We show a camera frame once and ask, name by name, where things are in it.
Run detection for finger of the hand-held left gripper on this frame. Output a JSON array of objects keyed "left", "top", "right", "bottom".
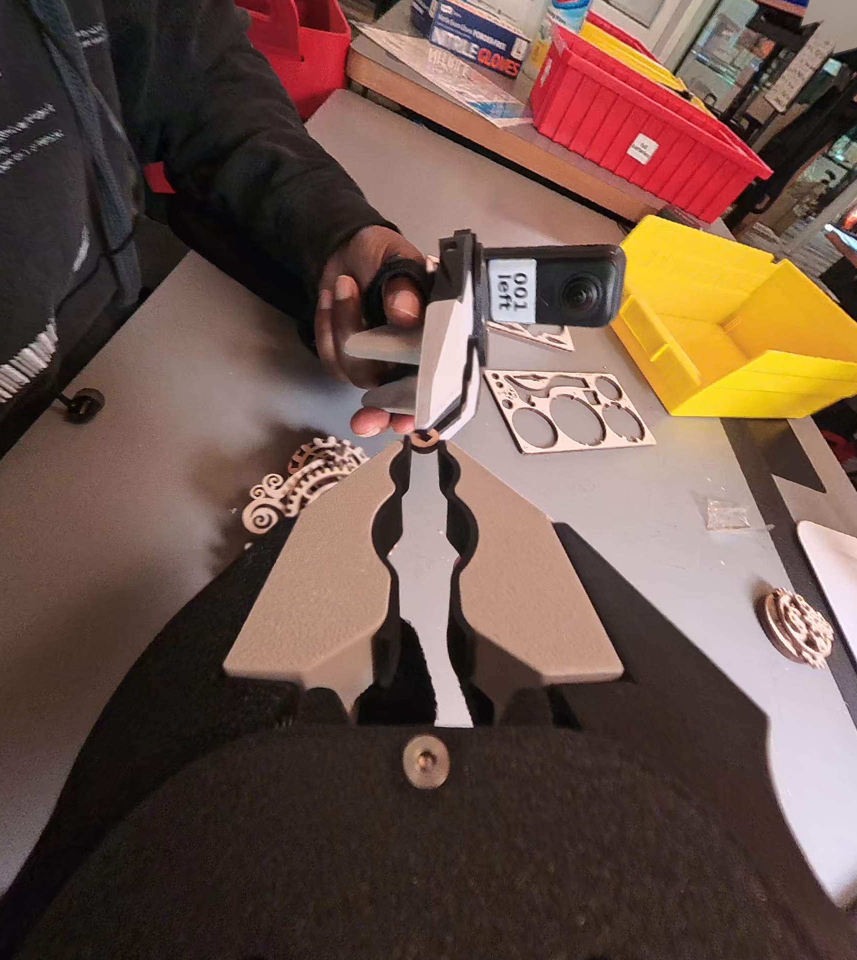
[{"left": 414, "top": 297, "right": 489, "bottom": 445}]

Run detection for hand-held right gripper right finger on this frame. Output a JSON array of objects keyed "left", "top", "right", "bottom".
[{"left": 434, "top": 441, "right": 625, "bottom": 727}]

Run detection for yellow bins in red bin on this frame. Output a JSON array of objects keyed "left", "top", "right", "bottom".
[{"left": 578, "top": 13, "right": 701, "bottom": 95}]

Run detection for blue glove box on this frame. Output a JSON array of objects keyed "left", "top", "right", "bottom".
[{"left": 409, "top": 0, "right": 534, "bottom": 81}]

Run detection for black drawstring toggle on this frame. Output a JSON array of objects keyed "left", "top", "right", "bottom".
[{"left": 58, "top": 387, "right": 107, "bottom": 426}]

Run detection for red plastic caddy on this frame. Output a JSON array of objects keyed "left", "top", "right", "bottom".
[{"left": 235, "top": 0, "right": 353, "bottom": 123}]

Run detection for wooden swirl gear model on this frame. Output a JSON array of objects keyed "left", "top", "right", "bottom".
[{"left": 239, "top": 435, "right": 371, "bottom": 538}]

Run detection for white paper sign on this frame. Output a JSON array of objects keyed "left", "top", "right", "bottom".
[{"left": 764, "top": 33, "right": 836, "bottom": 115}]

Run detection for person's left hand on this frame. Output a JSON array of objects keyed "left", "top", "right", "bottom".
[{"left": 313, "top": 225, "right": 430, "bottom": 439}]

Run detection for white wipes canister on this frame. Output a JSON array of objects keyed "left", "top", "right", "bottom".
[{"left": 539, "top": 0, "right": 595, "bottom": 63}]

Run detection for person's black hoodie torso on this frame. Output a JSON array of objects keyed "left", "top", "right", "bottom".
[{"left": 0, "top": 0, "right": 178, "bottom": 519}]

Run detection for person's left forearm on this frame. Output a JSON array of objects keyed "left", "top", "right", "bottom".
[{"left": 119, "top": 0, "right": 401, "bottom": 331}]

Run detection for wooden cut-out part sheet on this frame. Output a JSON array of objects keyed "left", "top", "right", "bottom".
[{"left": 481, "top": 368, "right": 658, "bottom": 456}]

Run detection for red plastic bin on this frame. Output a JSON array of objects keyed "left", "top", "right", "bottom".
[{"left": 529, "top": 24, "right": 774, "bottom": 225}]

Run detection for round wooden gear model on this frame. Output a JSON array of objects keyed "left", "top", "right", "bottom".
[{"left": 756, "top": 586, "right": 836, "bottom": 671}]

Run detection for small clear plastic bag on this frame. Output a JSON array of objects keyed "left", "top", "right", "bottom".
[{"left": 703, "top": 496, "right": 752, "bottom": 532}]

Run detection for yellow plastic bin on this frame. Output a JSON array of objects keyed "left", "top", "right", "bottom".
[{"left": 609, "top": 214, "right": 857, "bottom": 420}]

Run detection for white moulded tray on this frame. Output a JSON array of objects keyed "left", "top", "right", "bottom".
[{"left": 796, "top": 519, "right": 857, "bottom": 760}]

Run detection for wooden-edged side table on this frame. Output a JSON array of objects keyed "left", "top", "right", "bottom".
[{"left": 345, "top": 21, "right": 673, "bottom": 224}]

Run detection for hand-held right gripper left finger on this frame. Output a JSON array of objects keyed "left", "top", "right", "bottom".
[{"left": 223, "top": 441, "right": 415, "bottom": 727}]

